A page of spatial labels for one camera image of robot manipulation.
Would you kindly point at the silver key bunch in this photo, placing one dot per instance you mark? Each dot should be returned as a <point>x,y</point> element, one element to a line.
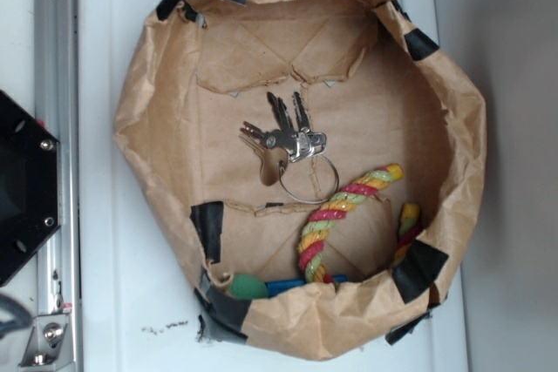
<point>290,143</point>

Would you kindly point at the brown paper bag bin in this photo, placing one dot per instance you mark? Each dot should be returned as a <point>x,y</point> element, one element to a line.
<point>383,93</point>

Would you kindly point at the blue flat object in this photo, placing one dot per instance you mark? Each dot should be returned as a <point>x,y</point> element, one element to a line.
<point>278,287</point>

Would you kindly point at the green ball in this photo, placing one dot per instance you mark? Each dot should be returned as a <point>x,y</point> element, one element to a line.
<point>248,287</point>

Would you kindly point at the multicoloured twisted rope toy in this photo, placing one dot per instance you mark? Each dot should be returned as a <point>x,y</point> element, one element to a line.
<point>354,234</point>

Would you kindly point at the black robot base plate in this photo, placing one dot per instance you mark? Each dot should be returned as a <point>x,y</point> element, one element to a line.
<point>29,187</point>

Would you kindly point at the silver aluminium rail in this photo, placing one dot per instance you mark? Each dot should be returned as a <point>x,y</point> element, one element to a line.
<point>56,81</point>

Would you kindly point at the silver corner bracket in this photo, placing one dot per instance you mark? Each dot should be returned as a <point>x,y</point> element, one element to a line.
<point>49,346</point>

